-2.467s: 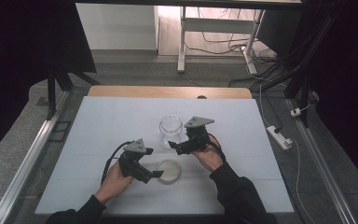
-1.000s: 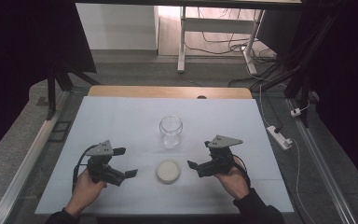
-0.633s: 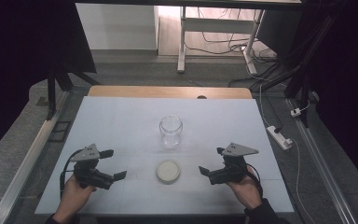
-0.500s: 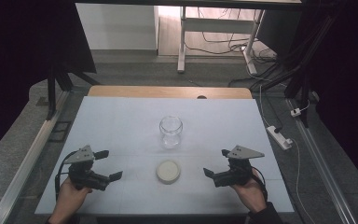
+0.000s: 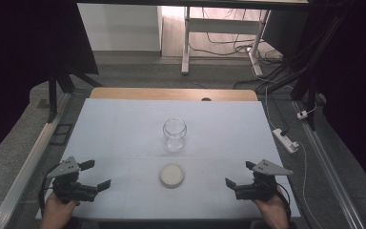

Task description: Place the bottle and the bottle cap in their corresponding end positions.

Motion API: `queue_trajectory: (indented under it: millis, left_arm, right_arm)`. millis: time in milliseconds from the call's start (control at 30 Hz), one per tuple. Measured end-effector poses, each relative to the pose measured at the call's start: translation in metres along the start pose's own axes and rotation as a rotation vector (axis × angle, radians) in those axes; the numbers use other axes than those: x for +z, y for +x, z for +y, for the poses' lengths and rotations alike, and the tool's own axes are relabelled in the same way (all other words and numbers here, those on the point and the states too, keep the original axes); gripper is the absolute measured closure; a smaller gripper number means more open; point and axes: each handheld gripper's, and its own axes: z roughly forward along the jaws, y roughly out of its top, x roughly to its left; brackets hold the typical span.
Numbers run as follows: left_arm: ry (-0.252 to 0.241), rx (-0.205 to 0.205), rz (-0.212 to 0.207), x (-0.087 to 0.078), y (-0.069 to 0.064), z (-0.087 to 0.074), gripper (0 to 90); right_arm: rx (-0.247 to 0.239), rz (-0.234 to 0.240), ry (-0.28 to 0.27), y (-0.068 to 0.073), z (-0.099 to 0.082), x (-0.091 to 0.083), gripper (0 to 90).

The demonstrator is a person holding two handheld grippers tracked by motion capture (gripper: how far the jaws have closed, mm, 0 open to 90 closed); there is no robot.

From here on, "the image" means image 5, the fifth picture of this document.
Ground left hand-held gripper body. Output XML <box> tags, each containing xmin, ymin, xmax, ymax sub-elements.
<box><xmin>46</xmin><ymin>156</ymin><xmax>99</xmax><ymax>204</ymax></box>

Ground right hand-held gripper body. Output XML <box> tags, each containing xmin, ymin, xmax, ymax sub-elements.
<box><xmin>234</xmin><ymin>158</ymin><xmax>295</xmax><ymax>201</ymax></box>

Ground white round jar lid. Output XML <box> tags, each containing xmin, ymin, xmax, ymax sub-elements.
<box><xmin>158</xmin><ymin>162</ymin><xmax>186</xmax><ymax>189</ymax></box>

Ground clear glass jar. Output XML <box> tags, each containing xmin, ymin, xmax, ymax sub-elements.
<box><xmin>162</xmin><ymin>117</ymin><xmax>188</xmax><ymax>154</ymax></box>

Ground person's right hand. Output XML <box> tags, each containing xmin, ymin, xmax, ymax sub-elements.
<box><xmin>254</xmin><ymin>186</ymin><xmax>291</xmax><ymax>229</ymax></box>

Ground person's left hand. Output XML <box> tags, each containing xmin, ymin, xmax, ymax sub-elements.
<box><xmin>39</xmin><ymin>192</ymin><xmax>81</xmax><ymax>229</ymax></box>

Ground white power strip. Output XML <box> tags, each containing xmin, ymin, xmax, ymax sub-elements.
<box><xmin>272</xmin><ymin>127</ymin><xmax>300</xmax><ymax>155</ymax></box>

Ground white table cover sheet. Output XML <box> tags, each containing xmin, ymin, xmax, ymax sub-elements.
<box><xmin>34</xmin><ymin>97</ymin><xmax>301</xmax><ymax>221</ymax></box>

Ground black metal stand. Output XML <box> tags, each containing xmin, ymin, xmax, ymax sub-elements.
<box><xmin>256</xmin><ymin>0</ymin><xmax>348</xmax><ymax>132</ymax></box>
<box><xmin>47</xmin><ymin>63</ymin><xmax>105</xmax><ymax>124</ymax></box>

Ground wooden table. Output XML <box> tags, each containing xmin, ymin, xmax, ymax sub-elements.
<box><xmin>90</xmin><ymin>87</ymin><xmax>259</xmax><ymax>102</ymax></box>

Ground black curtain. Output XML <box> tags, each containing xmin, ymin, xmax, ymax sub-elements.
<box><xmin>308</xmin><ymin>0</ymin><xmax>366</xmax><ymax>193</ymax></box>
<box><xmin>0</xmin><ymin>0</ymin><xmax>100</xmax><ymax>170</ymax></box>

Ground black floor bracket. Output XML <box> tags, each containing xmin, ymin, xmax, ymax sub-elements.
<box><xmin>51</xmin><ymin>123</ymin><xmax>74</xmax><ymax>146</ymax></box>

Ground white power cable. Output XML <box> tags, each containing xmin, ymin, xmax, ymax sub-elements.
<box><xmin>297</xmin><ymin>140</ymin><xmax>324</xmax><ymax>229</ymax></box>

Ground aluminium frame rail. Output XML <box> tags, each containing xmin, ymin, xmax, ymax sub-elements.
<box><xmin>293</xmin><ymin>100</ymin><xmax>365</xmax><ymax>229</ymax></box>
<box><xmin>0</xmin><ymin>92</ymin><xmax>74</xmax><ymax>229</ymax></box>

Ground black floor cables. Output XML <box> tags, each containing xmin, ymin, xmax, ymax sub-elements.
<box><xmin>189</xmin><ymin>8</ymin><xmax>288</xmax><ymax>91</ymax></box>

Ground white desk frame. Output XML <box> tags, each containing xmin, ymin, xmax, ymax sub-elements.
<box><xmin>181</xmin><ymin>6</ymin><xmax>272</xmax><ymax>77</ymax></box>

